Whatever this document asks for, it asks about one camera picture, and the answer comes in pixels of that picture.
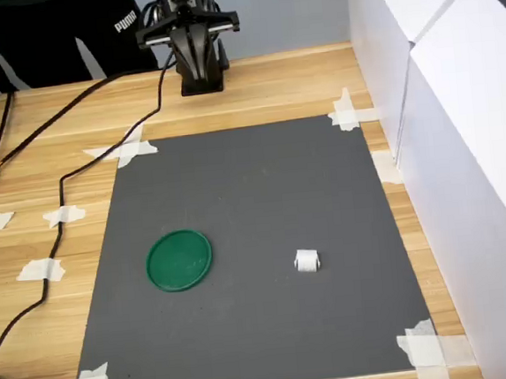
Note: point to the round green lid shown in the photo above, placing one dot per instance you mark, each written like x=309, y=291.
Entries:
x=177, y=262

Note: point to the small white plastic terminal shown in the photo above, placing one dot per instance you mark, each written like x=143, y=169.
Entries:
x=307, y=261

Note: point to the dark grey mat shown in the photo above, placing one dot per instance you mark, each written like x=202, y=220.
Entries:
x=244, y=190

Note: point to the white partition board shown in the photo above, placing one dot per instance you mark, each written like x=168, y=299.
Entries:
x=478, y=178
x=378, y=54

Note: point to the person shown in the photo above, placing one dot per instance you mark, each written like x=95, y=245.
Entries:
x=45, y=39

